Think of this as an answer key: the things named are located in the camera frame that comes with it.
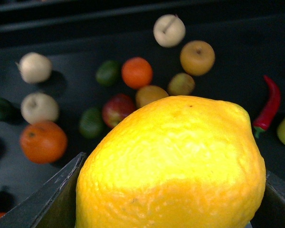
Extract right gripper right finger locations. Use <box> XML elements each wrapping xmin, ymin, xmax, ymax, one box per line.
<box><xmin>264</xmin><ymin>171</ymin><xmax>285</xmax><ymax>228</ymax></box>

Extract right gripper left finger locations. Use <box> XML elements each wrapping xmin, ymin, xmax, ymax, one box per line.
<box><xmin>0</xmin><ymin>152</ymin><xmax>87</xmax><ymax>228</ymax></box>

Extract yellow lemon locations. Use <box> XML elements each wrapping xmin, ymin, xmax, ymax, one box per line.
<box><xmin>76</xmin><ymin>96</ymin><xmax>266</xmax><ymax>228</ymax></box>

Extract black near fruit shelf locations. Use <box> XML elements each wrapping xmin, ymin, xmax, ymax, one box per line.
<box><xmin>0</xmin><ymin>0</ymin><xmax>285</xmax><ymax>213</ymax></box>

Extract large orange mandarin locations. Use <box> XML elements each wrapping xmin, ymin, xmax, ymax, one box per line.
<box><xmin>19</xmin><ymin>121</ymin><xmax>68</xmax><ymax>164</ymax></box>

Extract red chili pepper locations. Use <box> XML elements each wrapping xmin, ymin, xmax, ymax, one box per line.
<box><xmin>252</xmin><ymin>75</ymin><xmax>281</xmax><ymax>138</ymax></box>

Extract green lime lower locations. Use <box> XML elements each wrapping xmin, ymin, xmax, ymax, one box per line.
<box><xmin>79</xmin><ymin>107</ymin><xmax>104</xmax><ymax>139</ymax></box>

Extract green lime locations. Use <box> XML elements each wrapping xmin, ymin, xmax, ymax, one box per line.
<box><xmin>79</xmin><ymin>107</ymin><xmax>104</xmax><ymax>139</ymax></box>
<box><xmin>95</xmin><ymin>60</ymin><xmax>121</xmax><ymax>87</ymax></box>

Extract white pear upright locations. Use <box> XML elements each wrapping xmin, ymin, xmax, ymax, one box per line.
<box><xmin>20</xmin><ymin>93</ymin><xmax>60</xmax><ymax>124</ymax></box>

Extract dark green avocado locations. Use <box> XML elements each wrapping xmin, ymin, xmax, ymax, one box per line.
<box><xmin>0</xmin><ymin>97</ymin><xmax>15</xmax><ymax>122</ymax></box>

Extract red yellow apple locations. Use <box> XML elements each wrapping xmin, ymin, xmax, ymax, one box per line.
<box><xmin>102</xmin><ymin>93</ymin><xmax>136</xmax><ymax>129</ymax></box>

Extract white pear lying sideways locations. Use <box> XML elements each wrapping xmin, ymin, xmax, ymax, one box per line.
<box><xmin>16</xmin><ymin>52</ymin><xmax>53</xmax><ymax>84</ymax></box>

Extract green lime upper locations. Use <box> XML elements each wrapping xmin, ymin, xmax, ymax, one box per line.
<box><xmin>95</xmin><ymin>60</ymin><xmax>121</xmax><ymax>87</ymax></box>

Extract yellow orange persimmon fruit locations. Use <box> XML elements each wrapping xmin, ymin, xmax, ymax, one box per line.
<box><xmin>135</xmin><ymin>85</ymin><xmax>169</xmax><ymax>108</ymax></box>

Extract small orange tangerine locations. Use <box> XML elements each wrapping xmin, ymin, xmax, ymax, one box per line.
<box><xmin>121</xmin><ymin>57</ymin><xmax>153</xmax><ymax>90</ymax></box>

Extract brown kiwi upper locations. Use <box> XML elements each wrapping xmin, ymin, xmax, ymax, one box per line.
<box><xmin>167</xmin><ymin>73</ymin><xmax>196</xmax><ymax>95</ymax></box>

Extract golden yellow apple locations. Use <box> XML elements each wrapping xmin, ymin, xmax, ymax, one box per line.
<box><xmin>180</xmin><ymin>40</ymin><xmax>216</xmax><ymax>76</ymax></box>

